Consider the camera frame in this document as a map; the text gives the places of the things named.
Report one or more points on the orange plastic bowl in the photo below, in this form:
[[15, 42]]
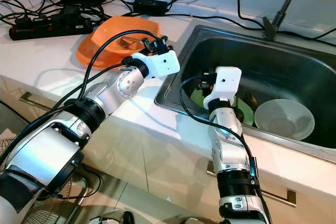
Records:
[[109, 31]]

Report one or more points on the orange plastic plate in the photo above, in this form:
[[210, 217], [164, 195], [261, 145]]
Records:
[[86, 56]]

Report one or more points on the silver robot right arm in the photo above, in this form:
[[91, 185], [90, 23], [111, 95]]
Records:
[[228, 150]]

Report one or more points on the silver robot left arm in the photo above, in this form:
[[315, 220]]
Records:
[[47, 156]]

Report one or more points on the green plate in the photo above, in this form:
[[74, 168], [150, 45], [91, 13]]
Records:
[[197, 99]]

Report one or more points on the black power adapter brick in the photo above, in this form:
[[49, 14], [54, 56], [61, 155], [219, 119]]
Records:
[[149, 6]]

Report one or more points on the translucent white bowl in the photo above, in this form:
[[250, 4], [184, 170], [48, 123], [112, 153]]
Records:
[[283, 119]]

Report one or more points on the dark metal faucet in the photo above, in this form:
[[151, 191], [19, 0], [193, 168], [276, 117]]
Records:
[[271, 24]]

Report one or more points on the stainless steel sink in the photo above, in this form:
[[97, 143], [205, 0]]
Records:
[[294, 61]]

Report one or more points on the black power strip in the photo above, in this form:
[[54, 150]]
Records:
[[50, 29]]

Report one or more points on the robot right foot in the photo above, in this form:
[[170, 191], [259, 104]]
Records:
[[195, 220]]

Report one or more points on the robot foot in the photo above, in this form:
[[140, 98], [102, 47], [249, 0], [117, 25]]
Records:
[[195, 220], [111, 217]]

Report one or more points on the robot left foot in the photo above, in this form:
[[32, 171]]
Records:
[[111, 217]]

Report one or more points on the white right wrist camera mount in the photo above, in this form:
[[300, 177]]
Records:
[[226, 82]]

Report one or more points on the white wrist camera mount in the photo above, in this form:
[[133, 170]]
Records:
[[163, 64], [226, 82]]

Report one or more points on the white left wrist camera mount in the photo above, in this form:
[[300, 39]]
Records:
[[163, 64]]

